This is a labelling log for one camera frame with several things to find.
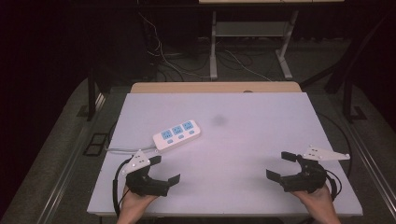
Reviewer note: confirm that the person's left hand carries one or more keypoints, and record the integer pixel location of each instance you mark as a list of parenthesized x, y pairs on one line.
[(134, 207)]

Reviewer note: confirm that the black metal stand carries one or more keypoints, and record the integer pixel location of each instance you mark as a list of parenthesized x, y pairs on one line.
[(91, 99), (350, 102)]

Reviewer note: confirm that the aluminium rail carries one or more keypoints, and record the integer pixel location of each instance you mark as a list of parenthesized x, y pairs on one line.
[(373, 168), (67, 174)]

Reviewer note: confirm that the white table mat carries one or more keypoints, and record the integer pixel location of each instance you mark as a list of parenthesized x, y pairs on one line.
[(243, 137)]

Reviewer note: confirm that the white metal desk frame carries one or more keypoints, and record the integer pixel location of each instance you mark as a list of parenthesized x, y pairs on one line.
[(250, 29)]

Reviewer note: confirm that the white power strip blue sockets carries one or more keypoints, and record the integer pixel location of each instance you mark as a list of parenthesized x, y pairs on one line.
[(176, 136)]

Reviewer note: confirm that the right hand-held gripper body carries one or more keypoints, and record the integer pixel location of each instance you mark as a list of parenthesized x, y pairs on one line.
[(308, 177)]

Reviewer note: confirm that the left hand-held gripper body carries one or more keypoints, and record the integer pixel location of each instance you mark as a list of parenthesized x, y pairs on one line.
[(146, 185)]

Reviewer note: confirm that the person's right hand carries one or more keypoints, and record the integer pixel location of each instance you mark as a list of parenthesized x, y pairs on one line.
[(317, 203)]

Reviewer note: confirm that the black floor frame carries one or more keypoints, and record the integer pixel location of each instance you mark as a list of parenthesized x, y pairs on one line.
[(96, 144)]

